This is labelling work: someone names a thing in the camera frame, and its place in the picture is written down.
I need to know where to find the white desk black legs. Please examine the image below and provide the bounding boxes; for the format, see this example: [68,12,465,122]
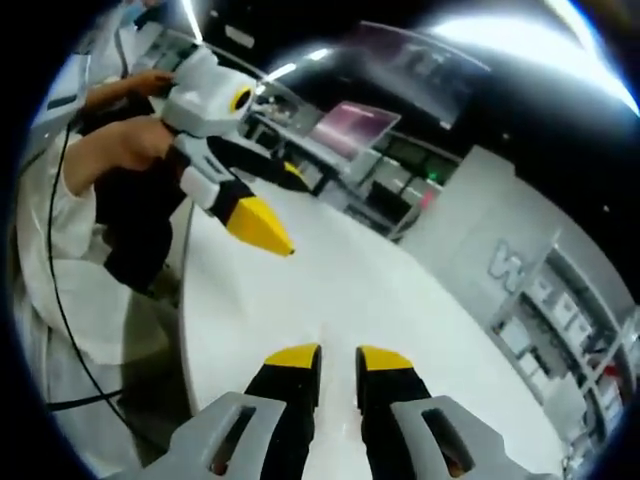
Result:
[249,112,374,199]

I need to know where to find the grey metal shelf rack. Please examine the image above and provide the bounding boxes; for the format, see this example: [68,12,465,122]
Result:
[489,244,636,451]

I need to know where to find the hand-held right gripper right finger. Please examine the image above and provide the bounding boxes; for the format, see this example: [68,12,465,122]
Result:
[354,344,506,480]

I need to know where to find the white laptop purple screen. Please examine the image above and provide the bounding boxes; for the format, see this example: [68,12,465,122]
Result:
[279,99,404,166]

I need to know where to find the person's dark garment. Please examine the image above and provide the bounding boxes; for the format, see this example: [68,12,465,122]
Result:
[79,94,176,297]

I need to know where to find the person's left hand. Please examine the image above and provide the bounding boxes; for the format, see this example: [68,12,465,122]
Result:
[112,118,177,175]

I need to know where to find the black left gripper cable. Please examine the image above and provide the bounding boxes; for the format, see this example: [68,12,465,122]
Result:
[47,117,126,421]

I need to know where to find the person in white shirt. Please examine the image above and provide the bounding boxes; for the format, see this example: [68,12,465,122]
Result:
[13,9,194,466]

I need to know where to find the row of white storage boxes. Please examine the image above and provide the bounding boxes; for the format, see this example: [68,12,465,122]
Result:
[499,279,631,431]

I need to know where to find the large hanging dark screen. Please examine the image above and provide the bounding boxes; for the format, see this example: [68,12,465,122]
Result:
[344,22,494,131]

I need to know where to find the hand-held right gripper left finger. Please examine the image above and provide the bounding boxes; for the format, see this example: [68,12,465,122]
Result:
[169,342,324,480]

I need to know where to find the long ceiling light strip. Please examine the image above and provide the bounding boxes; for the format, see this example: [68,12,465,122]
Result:
[424,19,639,109]

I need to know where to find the white stand with pink item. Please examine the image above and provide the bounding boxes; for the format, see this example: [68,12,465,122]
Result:
[399,189,441,241]

